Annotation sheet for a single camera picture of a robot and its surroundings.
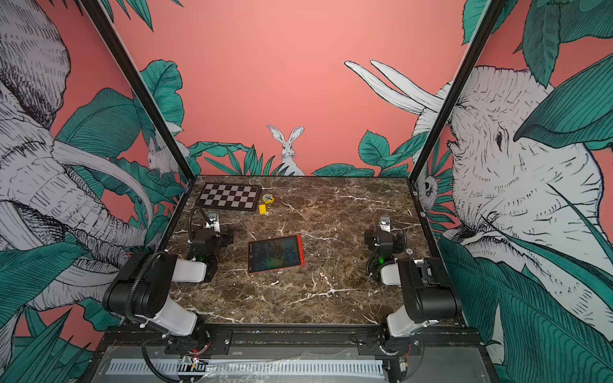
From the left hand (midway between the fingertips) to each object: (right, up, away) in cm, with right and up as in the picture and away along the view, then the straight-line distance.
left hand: (215, 221), depth 93 cm
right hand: (+67, -1, 0) cm, 67 cm away
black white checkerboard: (0, +10, +17) cm, 20 cm away
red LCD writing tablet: (+24, -13, 0) cm, 27 cm away
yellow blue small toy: (+18, +9, +17) cm, 27 cm away
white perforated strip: (-11, -42, -23) cm, 49 cm away
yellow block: (+16, +4, +14) cm, 22 cm away
